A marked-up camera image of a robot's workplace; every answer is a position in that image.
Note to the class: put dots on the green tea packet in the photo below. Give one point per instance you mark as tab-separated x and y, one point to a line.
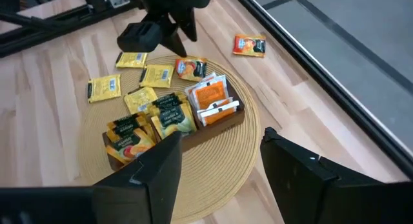
166	103
169	109
167	97

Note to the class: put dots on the round woven placemat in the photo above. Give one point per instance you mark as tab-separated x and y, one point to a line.
219	172

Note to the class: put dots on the brown wooden tea box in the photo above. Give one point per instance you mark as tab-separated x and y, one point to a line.
209	132

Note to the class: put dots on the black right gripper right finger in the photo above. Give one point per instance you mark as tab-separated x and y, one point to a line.
300	185

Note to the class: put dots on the snack packets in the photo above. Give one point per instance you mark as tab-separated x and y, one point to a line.
131	60
104	88

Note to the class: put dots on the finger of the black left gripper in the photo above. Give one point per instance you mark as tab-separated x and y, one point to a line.
172	36
188	24

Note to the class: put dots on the orange tea packet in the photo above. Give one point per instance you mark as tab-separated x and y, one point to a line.
191	69
249	45
210	95
221	117
217	106

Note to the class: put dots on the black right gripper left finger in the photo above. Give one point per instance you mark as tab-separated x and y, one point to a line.
145	191

